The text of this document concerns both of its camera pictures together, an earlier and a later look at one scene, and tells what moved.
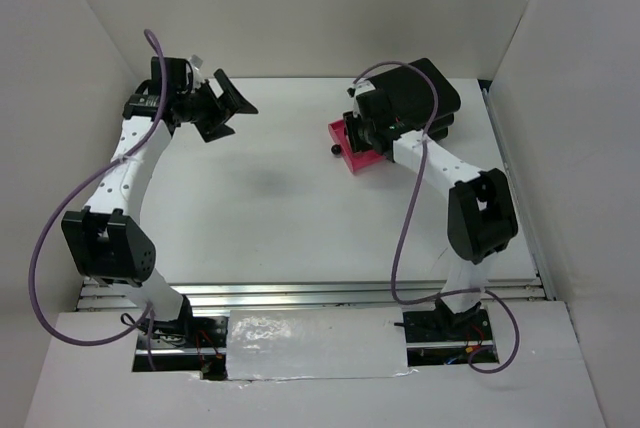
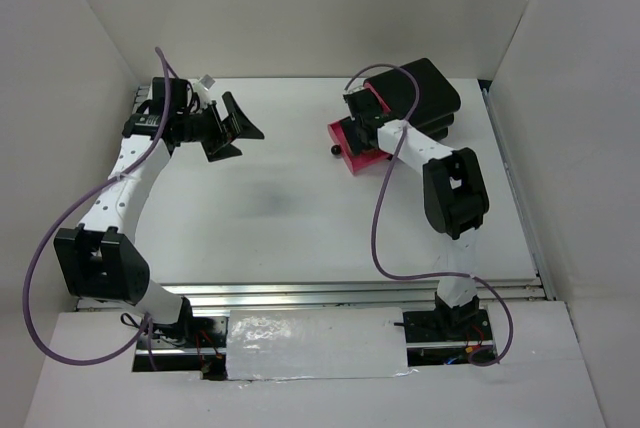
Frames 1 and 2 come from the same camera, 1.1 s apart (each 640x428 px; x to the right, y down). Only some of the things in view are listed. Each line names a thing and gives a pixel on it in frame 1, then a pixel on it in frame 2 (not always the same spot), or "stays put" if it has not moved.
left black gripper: x=219 y=115 to x=227 y=130
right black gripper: x=352 y=124 stays put
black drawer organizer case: x=410 y=100 stays put
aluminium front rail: x=301 y=297 stays put
